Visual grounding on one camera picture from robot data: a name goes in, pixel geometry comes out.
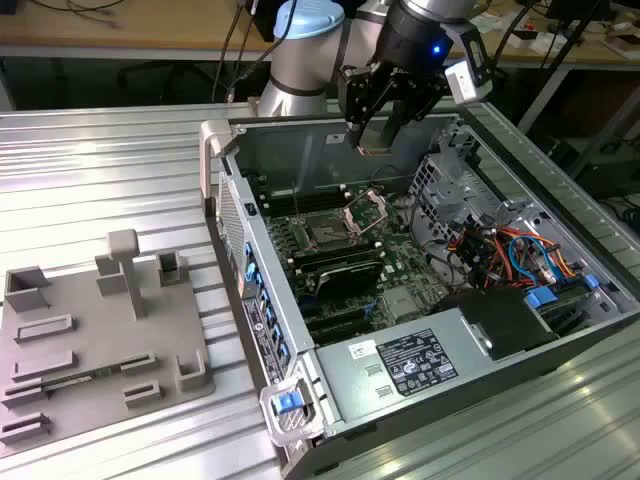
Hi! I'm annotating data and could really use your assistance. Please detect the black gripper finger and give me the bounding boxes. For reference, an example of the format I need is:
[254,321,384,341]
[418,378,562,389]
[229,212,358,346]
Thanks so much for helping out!
[339,64,384,149]
[392,74,446,126]

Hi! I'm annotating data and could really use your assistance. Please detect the CPU with silver top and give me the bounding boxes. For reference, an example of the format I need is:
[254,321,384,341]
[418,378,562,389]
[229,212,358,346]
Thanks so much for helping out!
[359,113,401,157]

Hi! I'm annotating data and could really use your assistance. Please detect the metal socket cover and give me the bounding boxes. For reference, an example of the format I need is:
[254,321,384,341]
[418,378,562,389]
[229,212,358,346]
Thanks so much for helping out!
[341,191,390,235]

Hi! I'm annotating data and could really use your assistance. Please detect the metal drive cage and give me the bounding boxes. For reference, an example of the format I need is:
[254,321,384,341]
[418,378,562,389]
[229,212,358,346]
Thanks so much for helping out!
[407,117,506,266]

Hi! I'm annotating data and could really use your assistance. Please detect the small white box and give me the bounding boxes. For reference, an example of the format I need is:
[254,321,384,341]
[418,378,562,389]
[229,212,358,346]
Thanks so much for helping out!
[504,28,541,50]

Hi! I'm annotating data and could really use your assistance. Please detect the green RAM stick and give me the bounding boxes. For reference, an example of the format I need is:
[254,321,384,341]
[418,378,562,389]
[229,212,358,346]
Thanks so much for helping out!
[294,242,384,275]
[42,363,124,389]

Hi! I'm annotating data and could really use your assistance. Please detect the green motherboard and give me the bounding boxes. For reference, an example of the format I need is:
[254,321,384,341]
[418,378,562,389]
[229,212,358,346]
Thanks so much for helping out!
[249,169,471,346]

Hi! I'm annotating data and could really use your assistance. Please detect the black expansion card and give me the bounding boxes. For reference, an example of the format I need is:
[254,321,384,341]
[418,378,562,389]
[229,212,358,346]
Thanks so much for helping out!
[314,259,385,303]

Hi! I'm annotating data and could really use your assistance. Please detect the silver chipset heatsink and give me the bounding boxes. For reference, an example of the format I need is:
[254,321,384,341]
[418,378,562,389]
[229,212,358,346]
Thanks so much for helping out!
[383,288,427,322]

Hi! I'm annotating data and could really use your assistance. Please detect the flat cardboard box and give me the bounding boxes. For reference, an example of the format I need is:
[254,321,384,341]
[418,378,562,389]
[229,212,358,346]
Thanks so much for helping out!
[602,32,640,60]

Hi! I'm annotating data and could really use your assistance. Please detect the grey open PC case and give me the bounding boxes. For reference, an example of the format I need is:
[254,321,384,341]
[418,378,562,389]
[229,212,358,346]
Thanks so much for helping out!
[198,112,640,480]

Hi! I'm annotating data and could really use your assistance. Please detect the blue drive carrier latch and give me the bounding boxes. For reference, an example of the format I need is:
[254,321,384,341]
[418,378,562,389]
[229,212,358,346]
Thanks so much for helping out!
[524,287,560,315]

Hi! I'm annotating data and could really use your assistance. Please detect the black plastic air shroud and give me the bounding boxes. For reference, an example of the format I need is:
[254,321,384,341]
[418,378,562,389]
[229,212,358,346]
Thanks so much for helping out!
[432,287,560,362]

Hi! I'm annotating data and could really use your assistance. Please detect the wooden desk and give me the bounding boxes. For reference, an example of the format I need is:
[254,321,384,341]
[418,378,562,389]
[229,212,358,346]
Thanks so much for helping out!
[0,0,640,69]

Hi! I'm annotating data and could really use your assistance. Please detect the grey power supply unit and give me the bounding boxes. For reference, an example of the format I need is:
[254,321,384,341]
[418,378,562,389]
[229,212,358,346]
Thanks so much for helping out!
[313,305,501,425]

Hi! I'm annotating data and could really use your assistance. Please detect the blue case release latch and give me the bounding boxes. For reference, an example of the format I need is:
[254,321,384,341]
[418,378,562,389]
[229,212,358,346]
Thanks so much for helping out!
[272,393,302,415]

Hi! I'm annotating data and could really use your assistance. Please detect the grey parts rack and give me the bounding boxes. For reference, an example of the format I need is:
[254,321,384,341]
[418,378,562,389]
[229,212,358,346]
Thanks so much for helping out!
[0,228,217,447]

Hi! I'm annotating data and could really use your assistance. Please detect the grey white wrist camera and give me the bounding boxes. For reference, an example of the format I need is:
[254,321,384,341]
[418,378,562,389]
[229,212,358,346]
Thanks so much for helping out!
[443,22,495,106]

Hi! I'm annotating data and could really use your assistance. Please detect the blue flat cable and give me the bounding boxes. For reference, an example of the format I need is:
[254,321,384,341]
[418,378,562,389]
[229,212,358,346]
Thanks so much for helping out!
[507,232,560,289]

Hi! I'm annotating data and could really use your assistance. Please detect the orange wire bundle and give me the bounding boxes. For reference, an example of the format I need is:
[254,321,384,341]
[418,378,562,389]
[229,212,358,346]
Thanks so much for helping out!
[447,224,587,292]

